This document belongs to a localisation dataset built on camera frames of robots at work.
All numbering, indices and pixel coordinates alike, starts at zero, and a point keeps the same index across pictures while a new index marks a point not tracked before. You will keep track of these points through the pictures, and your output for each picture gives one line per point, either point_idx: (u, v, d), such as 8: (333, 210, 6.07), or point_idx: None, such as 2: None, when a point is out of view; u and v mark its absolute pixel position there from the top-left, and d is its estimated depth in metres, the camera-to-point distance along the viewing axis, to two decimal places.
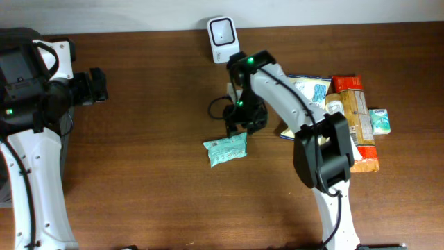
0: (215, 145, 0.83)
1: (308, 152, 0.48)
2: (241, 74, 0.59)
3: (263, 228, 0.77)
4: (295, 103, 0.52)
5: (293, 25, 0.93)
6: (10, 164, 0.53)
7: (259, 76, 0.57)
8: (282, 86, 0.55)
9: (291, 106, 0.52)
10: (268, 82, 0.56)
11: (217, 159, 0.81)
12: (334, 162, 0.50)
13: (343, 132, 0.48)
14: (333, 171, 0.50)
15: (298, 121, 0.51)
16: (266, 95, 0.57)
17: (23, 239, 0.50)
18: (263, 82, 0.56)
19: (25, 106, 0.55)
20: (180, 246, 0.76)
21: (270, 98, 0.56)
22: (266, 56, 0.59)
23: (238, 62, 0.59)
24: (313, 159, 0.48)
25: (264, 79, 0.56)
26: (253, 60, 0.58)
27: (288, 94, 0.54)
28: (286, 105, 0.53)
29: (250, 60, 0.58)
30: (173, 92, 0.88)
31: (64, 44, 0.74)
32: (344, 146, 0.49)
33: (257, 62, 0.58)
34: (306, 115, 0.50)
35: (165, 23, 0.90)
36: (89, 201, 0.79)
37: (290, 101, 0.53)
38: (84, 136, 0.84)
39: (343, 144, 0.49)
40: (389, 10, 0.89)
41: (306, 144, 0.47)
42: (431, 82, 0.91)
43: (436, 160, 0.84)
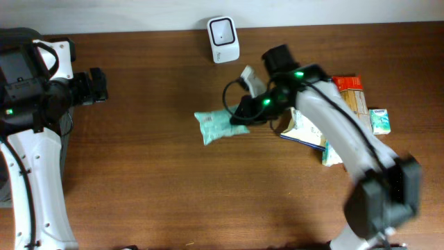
0: (209, 120, 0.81)
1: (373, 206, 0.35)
2: (286, 90, 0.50)
3: (263, 228, 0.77)
4: (355, 138, 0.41)
5: (293, 25, 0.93)
6: (10, 164, 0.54)
7: (310, 95, 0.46)
8: (339, 112, 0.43)
9: (352, 141, 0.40)
10: (322, 105, 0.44)
11: (212, 137, 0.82)
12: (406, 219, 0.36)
13: (417, 175, 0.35)
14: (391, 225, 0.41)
15: (359, 156, 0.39)
16: (308, 113, 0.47)
17: (23, 239, 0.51)
18: (318, 106, 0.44)
19: (25, 106, 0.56)
20: (180, 246, 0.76)
21: (325, 129, 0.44)
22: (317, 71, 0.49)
23: (276, 69, 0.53)
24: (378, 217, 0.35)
25: (316, 98, 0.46)
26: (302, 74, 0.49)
27: (347, 124, 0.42)
28: (346, 137, 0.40)
29: (299, 75, 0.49)
30: (173, 92, 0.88)
31: (64, 44, 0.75)
32: (415, 197, 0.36)
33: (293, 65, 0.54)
34: (368, 152, 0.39)
35: (165, 23, 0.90)
36: (90, 201, 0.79)
37: (349, 134, 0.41)
38: (84, 136, 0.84)
39: (415, 196, 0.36)
40: (389, 10, 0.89)
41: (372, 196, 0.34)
42: (431, 82, 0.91)
43: (436, 161, 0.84)
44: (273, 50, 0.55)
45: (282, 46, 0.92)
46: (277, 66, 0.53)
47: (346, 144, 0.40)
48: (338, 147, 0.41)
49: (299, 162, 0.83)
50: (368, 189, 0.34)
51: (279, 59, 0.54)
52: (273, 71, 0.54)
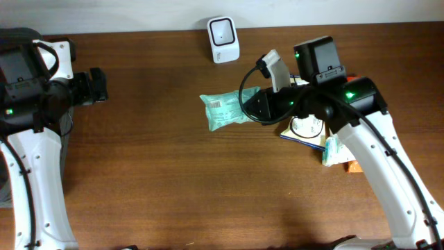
0: (218, 105, 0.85)
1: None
2: (329, 110, 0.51)
3: (263, 228, 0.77)
4: (412, 201, 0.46)
5: (293, 25, 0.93)
6: (10, 164, 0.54)
7: (362, 133, 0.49)
8: (399, 166, 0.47)
9: (406, 206, 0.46)
10: (381, 154, 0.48)
11: (220, 124, 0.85)
12: None
13: None
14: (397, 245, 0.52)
15: (410, 224, 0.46)
16: (357, 147, 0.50)
17: (23, 239, 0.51)
18: (377, 157, 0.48)
19: (24, 106, 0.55)
20: (180, 246, 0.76)
21: (372, 172, 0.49)
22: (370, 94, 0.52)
23: (322, 77, 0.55)
24: None
25: (372, 142, 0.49)
26: (352, 96, 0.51)
27: (406, 183, 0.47)
28: (400, 201, 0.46)
29: (349, 97, 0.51)
30: (173, 92, 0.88)
31: (64, 45, 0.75)
32: None
33: (334, 71, 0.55)
34: (426, 222, 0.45)
35: (165, 24, 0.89)
36: (90, 201, 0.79)
37: (406, 198, 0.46)
38: (84, 136, 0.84)
39: None
40: (390, 10, 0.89)
41: None
42: (431, 82, 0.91)
43: (437, 161, 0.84)
44: (316, 51, 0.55)
45: (282, 46, 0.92)
46: (321, 74, 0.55)
47: (400, 208, 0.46)
48: (390, 205, 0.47)
49: (299, 162, 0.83)
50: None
51: (322, 62, 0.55)
52: (315, 80, 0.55)
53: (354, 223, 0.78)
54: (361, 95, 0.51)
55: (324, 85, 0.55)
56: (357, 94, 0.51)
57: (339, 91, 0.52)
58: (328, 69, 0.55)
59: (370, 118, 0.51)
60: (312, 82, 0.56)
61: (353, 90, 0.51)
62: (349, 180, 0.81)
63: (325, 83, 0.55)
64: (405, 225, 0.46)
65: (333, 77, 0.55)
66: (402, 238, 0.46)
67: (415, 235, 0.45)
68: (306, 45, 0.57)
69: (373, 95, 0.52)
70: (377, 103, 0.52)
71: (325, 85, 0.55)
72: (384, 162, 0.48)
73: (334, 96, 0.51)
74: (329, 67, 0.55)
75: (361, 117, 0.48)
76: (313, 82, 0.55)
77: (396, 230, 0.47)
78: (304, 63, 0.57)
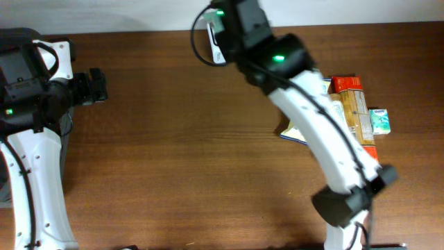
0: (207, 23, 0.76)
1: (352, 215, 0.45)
2: (260, 76, 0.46)
3: (263, 228, 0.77)
4: (341, 151, 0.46)
5: (293, 25, 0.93)
6: (10, 164, 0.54)
7: (293, 96, 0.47)
8: (329, 121, 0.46)
9: (338, 155, 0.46)
10: (309, 111, 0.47)
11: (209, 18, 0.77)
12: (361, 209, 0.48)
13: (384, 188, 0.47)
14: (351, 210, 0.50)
15: (342, 173, 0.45)
16: (291, 111, 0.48)
17: (23, 239, 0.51)
18: (307, 115, 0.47)
19: (24, 106, 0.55)
20: (180, 246, 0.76)
21: (306, 128, 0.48)
22: (297, 51, 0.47)
23: (245, 36, 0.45)
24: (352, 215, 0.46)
25: (304, 103, 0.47)
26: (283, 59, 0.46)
27: (334, 134, 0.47)
28: (331, 152, 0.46)
29: (279, 59, 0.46)
30: (173, 92, 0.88)
31: (64, 45, 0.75)
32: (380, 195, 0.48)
33: (261, 28, 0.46)
34: (356, 169, 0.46)
35: (165, 23, 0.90)
36: (90, 201, 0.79)
37: (337, 148, 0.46)
38: (84, 136, 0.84)
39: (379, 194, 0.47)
40: (389, 10, 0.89)
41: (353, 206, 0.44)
42: (431, 82, 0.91)
43: (436, 161, 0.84)
44: (238, 7, 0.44)
45: None
46: (245, 33, 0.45)
47: (331, 158, 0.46)
48: (322, 156, 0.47)
49: (299, 162, 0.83)
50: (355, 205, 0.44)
51: (248, 20, 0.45)
52: (241, 39, 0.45)
53: None
54: (291, 56, 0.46)
55: (249, 46, 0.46)
56: (284, 55, 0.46)
57: (262, 52, 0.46)
58: (254, 28, 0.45)
59: (300, 80, 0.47)
60: (237, 45, 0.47)
61: (279, 52, 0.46)
62: None
63: (251, 47, 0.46)
64: (336, 173, 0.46)
65: (260, 34, 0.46)
66: (335, 182, 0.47)
67: (346, 182, 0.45)
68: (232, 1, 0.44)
69: (301, 55, 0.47)
70: (305, 64, 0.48)
71: (248, 46, 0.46)
72: (313, 121, 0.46)
73: (260, 61, 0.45)
74: (255, 26, 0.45)
75: (291, 84, 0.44)
76: (240, 43, 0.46)
77: (331, 178, 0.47)
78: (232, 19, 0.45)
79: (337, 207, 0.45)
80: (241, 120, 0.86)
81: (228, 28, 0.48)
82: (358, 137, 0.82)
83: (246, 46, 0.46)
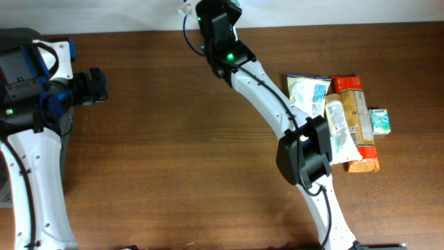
0: None
1: (292, 159, 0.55)
2: (220, 71, 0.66)
3: (263, 228, 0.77)
4: (277, 107, 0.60)
5: (293, 25, 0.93)
6: (10, 164, 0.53)
7: (241, 76, 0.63)
8: (263, 86, 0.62)
9: (275, 110, 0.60)
10: (250, 82, 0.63)
11: None
12: (311, 160, 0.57)
13: (324, 135, 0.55)
14: (311, 167, 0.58)
15: (282, 124, 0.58)
16: (241, 89, 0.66)
17: (23, 239, 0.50)
18: (250, 87, 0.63)
19: (25, 106, 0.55)
20: (180, 246, 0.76)
21: (252, 96, 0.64)
22: (245, 53, 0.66)
23: (215, 42, 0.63)
24: (294, 158, 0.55)
25: (248, 78, 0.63)
26: (233, 57, 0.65)
27: (270, 95, 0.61)
28: (270, 109, 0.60)
29: (230, 57, 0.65)
30: (172, 92, 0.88)
31: (64, 44, 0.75)
32: (325, 146, 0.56)
33: (228, 36, 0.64)
34: (290, 119, 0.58)
35: (165, 23, 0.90)
36: (89, 201, 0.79)
37: (274, 106, 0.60)
38: (84, 136, 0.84)
39: (324, 146, 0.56)
40: (389, 10, 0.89)
41: (289, 148, 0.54)
42: (431, 82, 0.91)
43: (436, 160, 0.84)
44: (214, 21, 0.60)
45: (282, 46, 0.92)
46: (215, 39, 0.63)
47: (271, 114, 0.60)
48: (266, 114, 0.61)
49: None
50: (291, 146, 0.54)
51: (218, 30, 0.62)
52: (211, 45, 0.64)
53: (354, 223, 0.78)
54: (240, 53, 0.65)
55: (217, 49, 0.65)
56: (236, 52, 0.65)
57: (223, 51, 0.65)
58: (221, 37, 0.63)
59: (245, 64, 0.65)
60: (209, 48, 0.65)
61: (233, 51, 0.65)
62: (349, 180, 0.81)
63: (218, 49, 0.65)
64: (277, 125, 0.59)
65: (225, 40, 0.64)
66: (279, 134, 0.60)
67: (283, 128, 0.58)
68: (209, 14, 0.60)
69: (247, 51, 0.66)
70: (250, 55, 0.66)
71: (217, 48, 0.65)
72: (254, 89, 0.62)
73: (220, 57, 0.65)
74: (222, 34, 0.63)
75: (238, 67, 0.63)
76: (211, 47, 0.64)
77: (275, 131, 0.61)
78: (206, 30, 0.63)
79: (282, 152, 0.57)
80: (241, 120, 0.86)
81: (203, 35, 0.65)
82: (358, 137, 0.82)
83: (215, 49, 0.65)
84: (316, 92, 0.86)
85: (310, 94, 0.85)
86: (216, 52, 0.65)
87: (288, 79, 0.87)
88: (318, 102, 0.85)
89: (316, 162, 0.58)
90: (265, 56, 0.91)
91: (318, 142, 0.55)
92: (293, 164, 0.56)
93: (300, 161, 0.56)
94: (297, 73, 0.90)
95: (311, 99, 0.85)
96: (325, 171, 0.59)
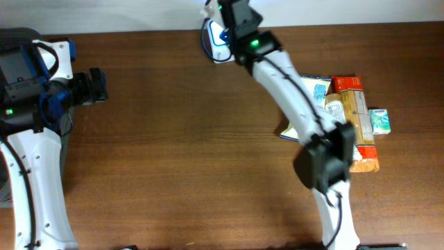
0: None
1: (316, 166, 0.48)
2: (242, 57, 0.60)
3: (263, 228, 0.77)
4: (305, 106, 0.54)
5: (293, 25, 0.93)
6: (10, 164, 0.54)
7: (265, 67, 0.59)
8: (290, 82, 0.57)
9: (300, 108, 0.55)
10: (274, 74, 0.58)
11: None
12: (335, 167, 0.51)
13: (349, 141, 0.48)
14: (331, 174, 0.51)
15: (308, 126, 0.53)
16: (264, 81, 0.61)
17: (23, 239, 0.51)
18: (276, 80, 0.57)
19: (25, 106, 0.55)
20: (180, 246, 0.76)
21: (275, 90, 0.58)
22: (270, 41, 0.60)
23: (237, 28, 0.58)
24: (317, 164, 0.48)
25: (272, 71, 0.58)
26: (257, 45, 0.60)
27: (297, 92, 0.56)
28: (295, 107, 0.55)
29: (254, 45, 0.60)
30: (172, 92, 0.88)
31: (64, 44, 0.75)
32: (349, 153, 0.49)
33: (251, 23, 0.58)
34: (316, 121, 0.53)
35: (165, 23, 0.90)
36: (90, 201, 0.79)
37: (300, 103, 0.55)
38: (84, 136, 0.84)
39: (347, 153, 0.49)
40: (388, 10, 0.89)
41: (313, 153, 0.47)
42: (431, 82, 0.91)
43: (436, 160, 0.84)
44: (234, 7, 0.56)
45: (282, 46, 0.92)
46: (237, 27, 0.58)
47: (295, 112, 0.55)
48: (288, 110, 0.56)
49: None
50: (315, 151, 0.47)
51: (240, 18, 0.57)
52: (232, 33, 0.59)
53: (354, 223, 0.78)
54: (264, 42, 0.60)
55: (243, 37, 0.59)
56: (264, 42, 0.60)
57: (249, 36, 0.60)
58: (243, 23, 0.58)
59: (269, 56, 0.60)
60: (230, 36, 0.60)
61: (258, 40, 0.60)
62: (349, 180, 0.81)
63: (241, 37, 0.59)
64: (300, 125, 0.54)
65: (248, 27, 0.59)
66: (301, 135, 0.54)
67: (309, 128, 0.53)
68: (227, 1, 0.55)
69: (272, 40, 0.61)
70: (275, 45, 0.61)
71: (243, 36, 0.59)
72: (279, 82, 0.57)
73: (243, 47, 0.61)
74: (245, 21, 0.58)
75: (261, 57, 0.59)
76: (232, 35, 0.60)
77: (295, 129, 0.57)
78: (227, 17, 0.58)
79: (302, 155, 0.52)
80: (241, 120, 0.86)
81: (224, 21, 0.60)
82: (358, 137, 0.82)
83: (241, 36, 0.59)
84: (316, 92, 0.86)
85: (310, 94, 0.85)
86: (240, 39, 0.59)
87: None
88: (318, 101, 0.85)
89: (338, 169, 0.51)
90: None
91: (343, 148, 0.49)
92: (315, 171, 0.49)
93: (322, 168, 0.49)
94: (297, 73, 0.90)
95: None
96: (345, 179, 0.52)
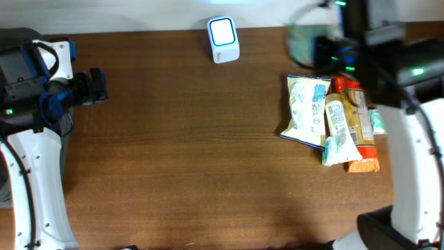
0: None
1: None
2: (382, 81, 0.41)
3: (263, 228, 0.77)
4: (427, 194, 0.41)
5: None
6: (10, 164, 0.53)
7: (410, 121, 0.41)
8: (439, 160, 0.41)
9: (427, 207, 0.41)
10: (418, 140, 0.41)
11: None
12: None
13: None
14: None
15: (424, 230, 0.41)
16: (404, 141, 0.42)
17: (23, 239, 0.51)
18: (419, 153, 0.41)
19: (25, 106, 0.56)
20: (180, 246, 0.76)
21: (402, 166, 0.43)
22: (401, 62, 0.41)
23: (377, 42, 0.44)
24: None
25: (418, 135, 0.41)
26: (413, 70, 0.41)
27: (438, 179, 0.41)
28: (421, 204, 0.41)
29: (413, 73, 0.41)
30: (172, 93, 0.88)
31: (64, 44, 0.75)
32: None
33: (391, 28, 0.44)
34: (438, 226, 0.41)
35: (165, 23, 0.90)
36: (90, 201, 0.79)
37: (434, 201, 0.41)
38: (84, 136, 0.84)
39: None
40: None
41: None
42: None
43: None
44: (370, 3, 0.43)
45: (282, 46, 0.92)
46: (374, 35, 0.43)
47: (417, 207, 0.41)
48: (407, 201, 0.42)
49: (300, 162, 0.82)
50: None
51: (377, 19, 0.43)
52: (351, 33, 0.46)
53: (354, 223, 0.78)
54: (409, 52, 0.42)
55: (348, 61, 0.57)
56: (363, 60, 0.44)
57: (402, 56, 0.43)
58: (382, 26, 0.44)
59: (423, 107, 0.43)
60: (357, 43, 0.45)
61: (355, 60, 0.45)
62: (349, 180, 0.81)
63: (374, 45, 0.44)
64: (415, 223, 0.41)
65: (385, 31, 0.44)
66: (409, 232, 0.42)
67: (425, 232, 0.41)
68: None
69: (411, 52, 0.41)
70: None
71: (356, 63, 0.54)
72: (415, 152, 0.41)
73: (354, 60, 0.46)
74: (384, 23, 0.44)
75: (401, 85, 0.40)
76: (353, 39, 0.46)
77: (402, 225, 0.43)
78: (351, 21, 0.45)
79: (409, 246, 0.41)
80: (241, 121, 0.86)
81: (351, 31, 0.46)
82: (358, 137, 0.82)
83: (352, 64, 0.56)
84: (316, 92, 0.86)
85: (310, 94, 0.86)
86: (370, 51, 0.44)
87: (288, 79, 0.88)
88: (318, 101, 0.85)
89: None
90: (266, 56, 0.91)
91: None
92: None
93: None
94: (297, 73, 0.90)
95: (311, 99, 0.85)
96: None
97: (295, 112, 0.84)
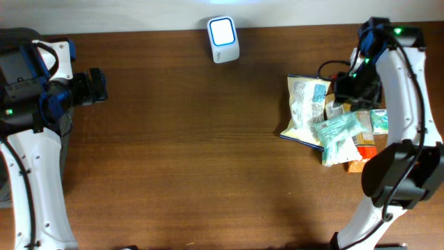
0: None
1: (391, 170, 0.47)
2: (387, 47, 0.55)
3: (263, 228, 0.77)
4: (411, 110, 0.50)
5: (293, 24, 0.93)
6: (10, 164, 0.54)
7: (393, 57, 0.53)
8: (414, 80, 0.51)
9: (406, 113, 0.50)
10: (400, 69, 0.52)
11: None
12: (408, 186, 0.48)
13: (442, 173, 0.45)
14: (402, 194, 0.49)
15: (406, 132, 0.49)
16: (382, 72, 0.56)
17: (22, 239, 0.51)
18: (399, 75, 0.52)
19: (25, 106, 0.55)
20: (181, 246, 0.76)
21: (386, 89, 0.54)
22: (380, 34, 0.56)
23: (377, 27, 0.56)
24: (390, 173, 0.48)
25: (399, 64, 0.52)
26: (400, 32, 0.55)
27: (415, 94, 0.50)
28: (404, 108, 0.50)
29: (398, 32, 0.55)
30: (173, 92, 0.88)
31: (64, 45, 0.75)
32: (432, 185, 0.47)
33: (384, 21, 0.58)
34: (417, 132, 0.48)
35: (165, 23, 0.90)
36: (90, 201, 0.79)
37: (411, 108, 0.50)
38: (84, 136, 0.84)
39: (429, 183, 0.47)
40: (388, 10, 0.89)
41: (395, 157, 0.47)
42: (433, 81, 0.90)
43: None
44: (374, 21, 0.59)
45: (282, 46, 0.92)
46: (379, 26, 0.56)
47: (401, 114, 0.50)
48: (394, 112, 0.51)
49: (299, 162, 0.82)
50: (397, 157, 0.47)
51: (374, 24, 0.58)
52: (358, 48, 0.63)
53: None
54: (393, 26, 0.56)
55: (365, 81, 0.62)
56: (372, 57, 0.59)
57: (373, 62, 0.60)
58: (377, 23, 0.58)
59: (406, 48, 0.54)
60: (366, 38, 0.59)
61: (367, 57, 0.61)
62: (349, 179, 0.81)
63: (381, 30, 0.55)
64: (399, 128, 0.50)
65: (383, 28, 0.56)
66: (394, 137, 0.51)
67: (406, 135, 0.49)
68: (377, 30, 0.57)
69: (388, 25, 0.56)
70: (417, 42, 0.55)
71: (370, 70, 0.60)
72: (397, 74, 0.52)
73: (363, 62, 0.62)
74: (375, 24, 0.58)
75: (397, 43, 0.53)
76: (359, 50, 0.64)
77: (392, 134, 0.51)
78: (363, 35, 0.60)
79: (386, 157, 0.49)
80: (241, 120, 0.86)
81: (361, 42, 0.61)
82: (358, 137, 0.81)
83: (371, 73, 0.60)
84: (316, 92, 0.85)
85: (310, 94, 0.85)
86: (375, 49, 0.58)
87: (288, 79, 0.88)
88: (318, 102, 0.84)
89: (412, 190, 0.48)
90: (266, 56, 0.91)
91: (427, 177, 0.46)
92: (386, 179, 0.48)
93: (396, 180, 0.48)
94: (297, 73, 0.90)
95: (311, 99, 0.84)
96: (404, 205, 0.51)
97: (295, 111, 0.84)
